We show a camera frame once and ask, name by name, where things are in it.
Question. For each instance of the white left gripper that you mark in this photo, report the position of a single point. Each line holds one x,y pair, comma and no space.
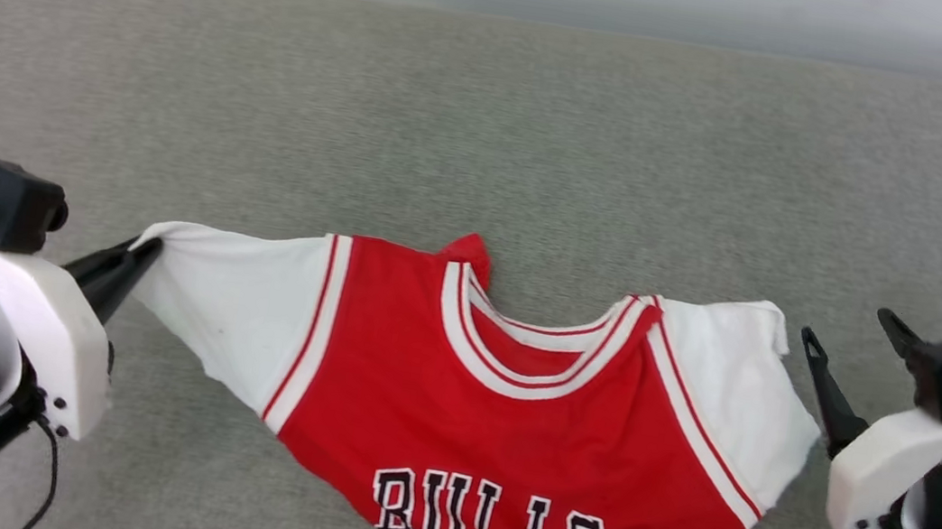
49,327

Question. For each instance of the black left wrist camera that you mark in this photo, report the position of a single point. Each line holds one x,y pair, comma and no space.
10,202

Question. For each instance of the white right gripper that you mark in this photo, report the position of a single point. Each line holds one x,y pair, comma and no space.
885,474

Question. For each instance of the red white Bulls jersey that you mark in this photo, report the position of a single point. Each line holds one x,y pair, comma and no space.
452,408

